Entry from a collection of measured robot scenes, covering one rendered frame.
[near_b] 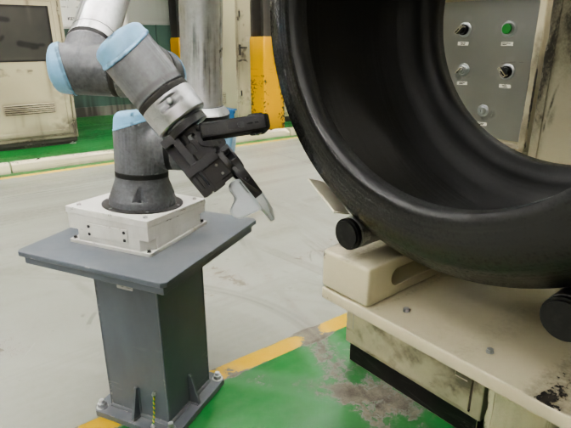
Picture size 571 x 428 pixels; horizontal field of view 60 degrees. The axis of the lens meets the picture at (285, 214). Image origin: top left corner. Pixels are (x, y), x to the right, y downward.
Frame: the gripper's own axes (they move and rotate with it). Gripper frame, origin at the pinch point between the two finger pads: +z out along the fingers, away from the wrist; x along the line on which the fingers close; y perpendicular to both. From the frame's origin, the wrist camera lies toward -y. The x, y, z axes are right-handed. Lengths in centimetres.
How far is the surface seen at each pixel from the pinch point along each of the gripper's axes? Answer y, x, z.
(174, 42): -129, -750, -236
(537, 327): -14.6, 25.8, 30.1
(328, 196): -5.0, 19.2, 1.1
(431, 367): -15, -62, 77
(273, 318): 15, -130, 51
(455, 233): -8.9, 36.6, 9.2
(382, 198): -7.4, 29.7, 3.4
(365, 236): -5.9, 18.5, 8.6
